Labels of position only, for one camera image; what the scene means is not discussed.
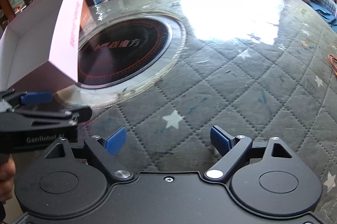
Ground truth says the person's left hand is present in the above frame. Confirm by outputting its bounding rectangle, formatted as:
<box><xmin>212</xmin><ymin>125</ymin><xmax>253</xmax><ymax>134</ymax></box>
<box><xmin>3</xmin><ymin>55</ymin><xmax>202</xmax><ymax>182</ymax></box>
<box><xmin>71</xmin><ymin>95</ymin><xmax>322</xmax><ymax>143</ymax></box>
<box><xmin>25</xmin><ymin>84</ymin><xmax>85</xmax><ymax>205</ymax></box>
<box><xmin>0</xmin><ymin>155</ymin><xmax>15</xmax><ymax>205</ymax></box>

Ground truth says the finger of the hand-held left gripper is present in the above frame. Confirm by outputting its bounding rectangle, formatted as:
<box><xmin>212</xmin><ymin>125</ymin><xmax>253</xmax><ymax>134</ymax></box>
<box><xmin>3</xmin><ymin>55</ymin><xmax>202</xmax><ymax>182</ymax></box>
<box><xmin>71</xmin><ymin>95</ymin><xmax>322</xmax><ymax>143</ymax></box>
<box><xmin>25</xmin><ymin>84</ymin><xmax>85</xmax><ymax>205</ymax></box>
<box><xmin>0</xmin><ymin>89</ymin><xmax>53</xmax><ymax>109</ymax></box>
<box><xmin>8</xmin><ymin>106</ymin><xmax>93</xmax><ymax>127</ymax></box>

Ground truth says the round black induction cooker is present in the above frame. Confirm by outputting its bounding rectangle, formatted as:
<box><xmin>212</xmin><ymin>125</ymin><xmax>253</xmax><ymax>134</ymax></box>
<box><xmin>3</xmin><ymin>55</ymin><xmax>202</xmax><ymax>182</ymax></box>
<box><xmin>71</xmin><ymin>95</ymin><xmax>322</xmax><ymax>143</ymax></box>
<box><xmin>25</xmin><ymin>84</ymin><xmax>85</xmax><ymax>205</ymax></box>
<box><xmin>75</xmin><ymin>18</ymin><xmax>174</xmax><ymax>88</ymax></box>

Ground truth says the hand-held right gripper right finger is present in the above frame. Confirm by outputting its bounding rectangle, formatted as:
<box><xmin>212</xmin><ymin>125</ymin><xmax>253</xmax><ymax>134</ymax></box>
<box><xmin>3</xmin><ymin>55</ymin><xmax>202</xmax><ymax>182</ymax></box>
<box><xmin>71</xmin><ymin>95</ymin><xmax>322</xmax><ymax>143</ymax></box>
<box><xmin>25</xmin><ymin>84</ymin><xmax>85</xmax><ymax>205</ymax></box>
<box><xmin>204</xmin><ymin>125</ymin><xmax>293</xmax><ymax>181</ymax></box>

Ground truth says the grey quilted table cover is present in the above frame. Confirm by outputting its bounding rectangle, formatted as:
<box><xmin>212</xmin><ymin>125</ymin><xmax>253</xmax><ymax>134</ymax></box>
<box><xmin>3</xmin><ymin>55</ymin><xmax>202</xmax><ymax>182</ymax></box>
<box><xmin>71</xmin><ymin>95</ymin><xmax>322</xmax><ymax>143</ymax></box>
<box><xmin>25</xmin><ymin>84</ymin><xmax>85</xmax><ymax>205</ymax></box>
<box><xmin>53</xmin><ymin>0</ymin><xmax>337</xmax><ymax>224</ymax></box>

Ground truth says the orange cord with yellow clip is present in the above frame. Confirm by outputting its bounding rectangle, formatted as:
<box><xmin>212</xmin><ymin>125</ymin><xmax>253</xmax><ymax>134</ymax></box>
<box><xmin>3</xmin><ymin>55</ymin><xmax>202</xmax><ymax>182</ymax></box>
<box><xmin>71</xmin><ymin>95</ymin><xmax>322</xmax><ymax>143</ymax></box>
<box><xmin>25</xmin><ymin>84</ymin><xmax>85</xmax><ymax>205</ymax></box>
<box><xmin>328</xmin><ymin>53</ymin><xmax>337</xmax><ymax>82</ymax></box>

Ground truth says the blue sofa cover cloth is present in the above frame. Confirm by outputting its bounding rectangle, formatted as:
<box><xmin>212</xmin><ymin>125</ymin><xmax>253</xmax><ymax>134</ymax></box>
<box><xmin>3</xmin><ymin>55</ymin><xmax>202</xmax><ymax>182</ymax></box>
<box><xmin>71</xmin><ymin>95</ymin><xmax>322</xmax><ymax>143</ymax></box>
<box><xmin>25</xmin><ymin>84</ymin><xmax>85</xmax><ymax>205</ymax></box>
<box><xmin>311</xmin><ymin>0</ymin><xmax>337</xmax><ymax>27</ymax></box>

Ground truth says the pink cardboard box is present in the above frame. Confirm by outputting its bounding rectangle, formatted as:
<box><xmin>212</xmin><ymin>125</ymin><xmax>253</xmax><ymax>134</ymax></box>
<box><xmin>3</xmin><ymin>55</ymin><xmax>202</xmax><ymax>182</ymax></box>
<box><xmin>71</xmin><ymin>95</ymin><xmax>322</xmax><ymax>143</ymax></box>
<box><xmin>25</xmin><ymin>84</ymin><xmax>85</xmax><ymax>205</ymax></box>
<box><xmin>0</xmin><ymin>0</ymin><xmax>90</xmax><ymax>94</ymax></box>

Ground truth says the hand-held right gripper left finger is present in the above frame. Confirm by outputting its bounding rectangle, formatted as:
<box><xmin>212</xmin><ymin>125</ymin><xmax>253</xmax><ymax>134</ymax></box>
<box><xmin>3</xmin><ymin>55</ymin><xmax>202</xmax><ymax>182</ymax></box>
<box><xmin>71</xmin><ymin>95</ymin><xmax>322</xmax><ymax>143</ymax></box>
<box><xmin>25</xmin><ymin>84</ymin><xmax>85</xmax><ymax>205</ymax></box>
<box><xmin>43</xmin><ymin>126</ymin><xmax>133</xmax><ymax>181</ymax></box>

